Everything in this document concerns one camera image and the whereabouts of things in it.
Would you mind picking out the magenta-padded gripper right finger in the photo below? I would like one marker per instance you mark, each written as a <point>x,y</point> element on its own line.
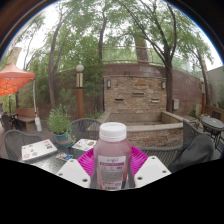
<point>151,171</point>

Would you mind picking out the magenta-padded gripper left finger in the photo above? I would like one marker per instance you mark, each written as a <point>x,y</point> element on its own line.
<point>75,173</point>

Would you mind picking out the pink drink bottle white cap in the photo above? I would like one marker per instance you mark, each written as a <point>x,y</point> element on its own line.
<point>112,156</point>

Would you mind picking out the small colourful card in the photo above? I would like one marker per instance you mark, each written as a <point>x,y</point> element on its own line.
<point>65,156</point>

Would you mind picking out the white printed magazine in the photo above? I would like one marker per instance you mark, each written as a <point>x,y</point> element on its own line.
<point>84,144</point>

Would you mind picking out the silver laptop with stickers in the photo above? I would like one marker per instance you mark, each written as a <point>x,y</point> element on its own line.
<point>38,149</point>

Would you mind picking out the potted green plant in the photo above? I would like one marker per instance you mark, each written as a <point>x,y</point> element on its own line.
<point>60,123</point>

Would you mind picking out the white canopy pole weight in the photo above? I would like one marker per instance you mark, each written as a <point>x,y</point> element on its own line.
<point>38,125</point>

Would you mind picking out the wooden bench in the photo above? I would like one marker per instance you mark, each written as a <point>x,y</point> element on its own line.
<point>26,116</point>

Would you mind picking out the dark round side table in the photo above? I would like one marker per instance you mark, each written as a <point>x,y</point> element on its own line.
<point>213,123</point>

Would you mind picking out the orange canopy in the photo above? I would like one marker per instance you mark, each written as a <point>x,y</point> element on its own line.
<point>15,78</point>

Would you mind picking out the grey wall box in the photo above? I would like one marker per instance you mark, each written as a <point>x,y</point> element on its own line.
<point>175,104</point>

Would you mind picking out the wooden lamp post globe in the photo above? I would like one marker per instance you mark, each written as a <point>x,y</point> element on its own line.
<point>80,100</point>
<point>203,98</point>

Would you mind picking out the black wall lamp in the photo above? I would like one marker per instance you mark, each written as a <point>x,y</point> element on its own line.
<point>108,83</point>
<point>163,85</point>

